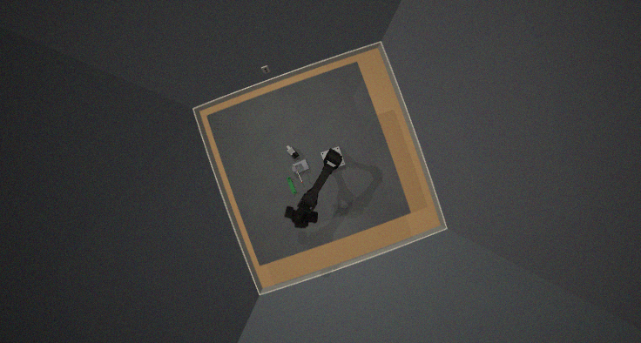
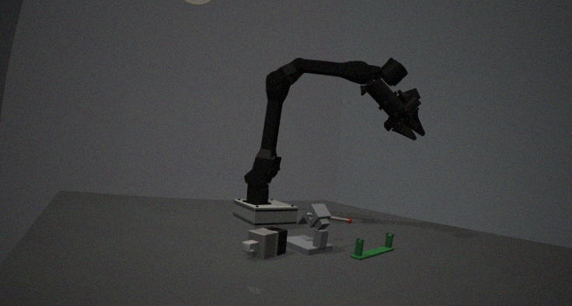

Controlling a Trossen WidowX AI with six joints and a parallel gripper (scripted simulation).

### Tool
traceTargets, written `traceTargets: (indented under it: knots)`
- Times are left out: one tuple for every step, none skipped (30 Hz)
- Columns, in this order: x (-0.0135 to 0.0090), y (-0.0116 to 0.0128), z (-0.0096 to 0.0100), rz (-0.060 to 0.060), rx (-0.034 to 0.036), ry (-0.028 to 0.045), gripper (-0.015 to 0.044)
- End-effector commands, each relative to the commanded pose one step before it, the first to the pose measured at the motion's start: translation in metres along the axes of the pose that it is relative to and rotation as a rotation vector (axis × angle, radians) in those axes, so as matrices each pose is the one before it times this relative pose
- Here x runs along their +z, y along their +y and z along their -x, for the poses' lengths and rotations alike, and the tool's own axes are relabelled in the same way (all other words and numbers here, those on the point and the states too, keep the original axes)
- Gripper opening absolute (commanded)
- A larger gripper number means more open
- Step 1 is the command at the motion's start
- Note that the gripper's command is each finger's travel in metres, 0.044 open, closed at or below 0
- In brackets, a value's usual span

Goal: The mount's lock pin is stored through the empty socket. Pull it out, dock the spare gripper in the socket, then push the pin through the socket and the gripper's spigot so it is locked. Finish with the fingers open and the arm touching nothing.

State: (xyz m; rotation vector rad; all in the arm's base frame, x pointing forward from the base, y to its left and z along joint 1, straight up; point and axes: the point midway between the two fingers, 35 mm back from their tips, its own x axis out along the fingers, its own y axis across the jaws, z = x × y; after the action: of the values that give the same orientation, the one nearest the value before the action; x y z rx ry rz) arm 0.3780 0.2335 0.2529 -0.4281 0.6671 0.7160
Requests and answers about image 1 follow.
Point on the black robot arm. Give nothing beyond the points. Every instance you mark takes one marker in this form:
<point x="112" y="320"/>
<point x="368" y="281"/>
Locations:
<point x="309" y="199"/>

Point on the green cradle stand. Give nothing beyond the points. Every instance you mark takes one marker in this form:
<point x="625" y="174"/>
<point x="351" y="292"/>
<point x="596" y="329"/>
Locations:
<point x="291" y="185"/>

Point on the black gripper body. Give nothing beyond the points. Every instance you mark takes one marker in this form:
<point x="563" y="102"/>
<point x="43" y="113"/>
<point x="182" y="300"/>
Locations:
<point x="313" y="216"/>

